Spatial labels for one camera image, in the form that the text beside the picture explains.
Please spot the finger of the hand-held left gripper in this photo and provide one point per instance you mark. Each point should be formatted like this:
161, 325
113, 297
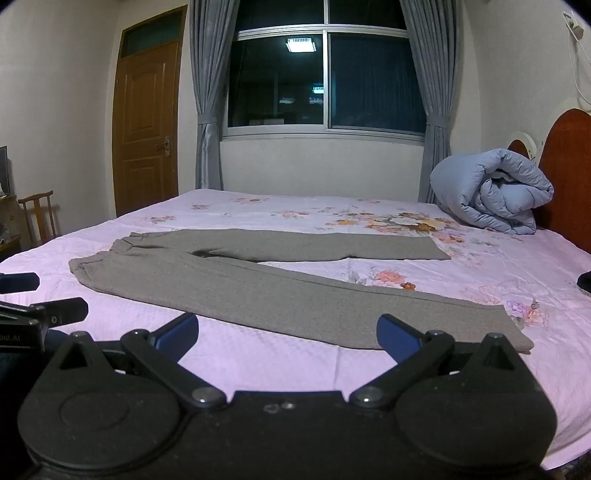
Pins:
21, 282
55, 313

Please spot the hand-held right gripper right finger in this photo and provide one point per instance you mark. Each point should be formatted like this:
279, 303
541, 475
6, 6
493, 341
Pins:
396, 339

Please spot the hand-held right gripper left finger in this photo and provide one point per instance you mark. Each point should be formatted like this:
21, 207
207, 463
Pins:
178, 331

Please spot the grey pants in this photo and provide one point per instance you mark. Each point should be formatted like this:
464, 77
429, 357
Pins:
277, 295

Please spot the dark wooden desk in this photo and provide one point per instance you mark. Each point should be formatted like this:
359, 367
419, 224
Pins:
9, 230

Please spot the wooden chair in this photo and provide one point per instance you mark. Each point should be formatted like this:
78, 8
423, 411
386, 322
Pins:
40, 217

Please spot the bed with pink floral sheet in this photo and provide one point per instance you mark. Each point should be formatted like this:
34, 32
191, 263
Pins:
461, 286

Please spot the dark flat screen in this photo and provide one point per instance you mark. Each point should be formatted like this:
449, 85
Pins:
3, 168

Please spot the rolled light blue quilt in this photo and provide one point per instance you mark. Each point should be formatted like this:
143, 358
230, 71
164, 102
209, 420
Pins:
489, 191

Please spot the brown wooden door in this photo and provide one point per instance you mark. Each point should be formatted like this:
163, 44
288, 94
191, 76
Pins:
145, 129

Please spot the small black object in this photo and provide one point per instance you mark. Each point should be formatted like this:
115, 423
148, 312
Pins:
585, 281

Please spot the red-brown wooden headboard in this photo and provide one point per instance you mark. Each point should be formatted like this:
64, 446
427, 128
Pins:
570, 184

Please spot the grey curtain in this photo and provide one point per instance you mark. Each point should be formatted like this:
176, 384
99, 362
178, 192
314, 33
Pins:
210, 92
436, 101

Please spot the sliding glass window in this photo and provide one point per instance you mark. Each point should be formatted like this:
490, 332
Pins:
323, 78

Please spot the white wall socket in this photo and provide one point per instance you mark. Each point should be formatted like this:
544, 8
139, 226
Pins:
574, 25

